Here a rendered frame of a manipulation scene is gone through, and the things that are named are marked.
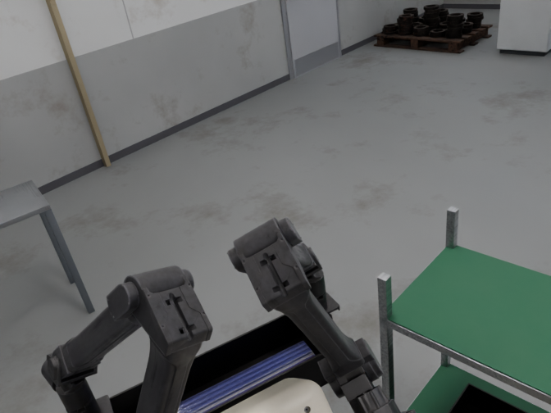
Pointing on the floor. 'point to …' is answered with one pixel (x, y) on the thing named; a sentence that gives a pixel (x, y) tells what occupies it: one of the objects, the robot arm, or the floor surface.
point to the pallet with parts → (434, 29)
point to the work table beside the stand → (12, 210)
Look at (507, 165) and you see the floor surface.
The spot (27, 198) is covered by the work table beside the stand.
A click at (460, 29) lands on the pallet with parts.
